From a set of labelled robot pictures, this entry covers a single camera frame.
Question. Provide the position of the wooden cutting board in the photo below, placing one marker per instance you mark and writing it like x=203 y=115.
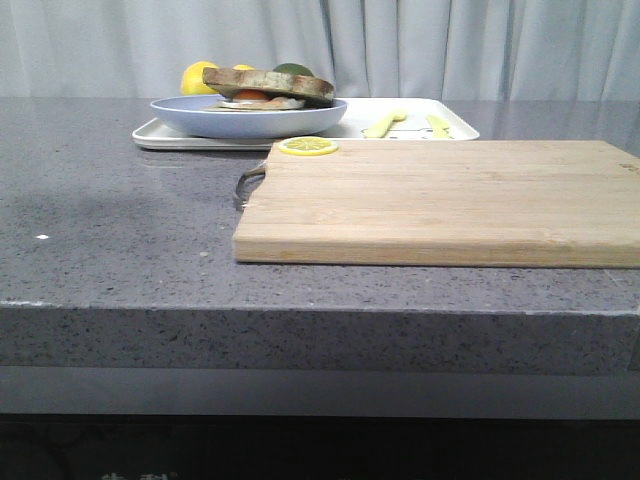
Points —
x=537 y=203

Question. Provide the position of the left yellow lemon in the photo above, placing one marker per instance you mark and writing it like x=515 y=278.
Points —
x=192 y=79

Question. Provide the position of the metal cutting board handle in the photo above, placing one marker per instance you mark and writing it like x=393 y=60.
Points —
x=246 y=184

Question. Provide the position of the right yellow lemon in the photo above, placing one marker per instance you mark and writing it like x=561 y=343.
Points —
x=243 y=67

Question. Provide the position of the cream bear serving tray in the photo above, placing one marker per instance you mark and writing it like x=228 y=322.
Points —
x=361 y=113

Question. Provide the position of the yellow plastic knife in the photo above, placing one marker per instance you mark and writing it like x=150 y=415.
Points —
x=440 y=127

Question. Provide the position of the yellow lemon slice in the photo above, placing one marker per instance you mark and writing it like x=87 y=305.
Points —
x=308 y=146

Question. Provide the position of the bread slice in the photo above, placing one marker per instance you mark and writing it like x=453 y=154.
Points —
x=229 y=82
x=276 y=103

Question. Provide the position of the white curtain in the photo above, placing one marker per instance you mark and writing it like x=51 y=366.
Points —
x=452 y=50

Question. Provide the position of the yellow plastic fork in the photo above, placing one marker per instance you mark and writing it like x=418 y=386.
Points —
x=380 y=128

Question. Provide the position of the fried egg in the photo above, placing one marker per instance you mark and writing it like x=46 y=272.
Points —
x=248 y=94

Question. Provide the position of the light blue round plate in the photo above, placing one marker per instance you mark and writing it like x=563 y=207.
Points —
x=199 y=115

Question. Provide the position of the green lime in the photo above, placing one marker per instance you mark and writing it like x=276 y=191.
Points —
x=293 y=69

